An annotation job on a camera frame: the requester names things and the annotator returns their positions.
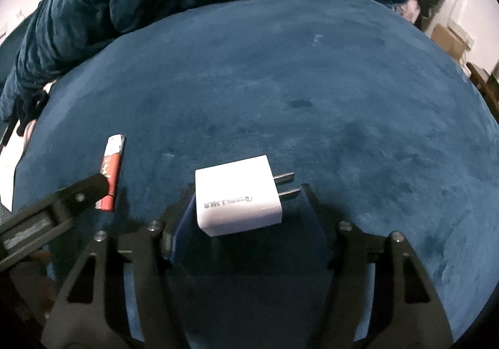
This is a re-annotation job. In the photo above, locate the white usb charger cube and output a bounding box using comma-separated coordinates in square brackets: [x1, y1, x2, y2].
[195, 155, 300, 237]

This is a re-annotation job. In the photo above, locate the red white lighter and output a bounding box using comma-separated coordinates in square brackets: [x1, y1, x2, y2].
[95, 134, 125, 212]

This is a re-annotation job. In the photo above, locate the cardboard box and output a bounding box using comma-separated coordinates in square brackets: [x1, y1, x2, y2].
[430, 23, 467, 61]

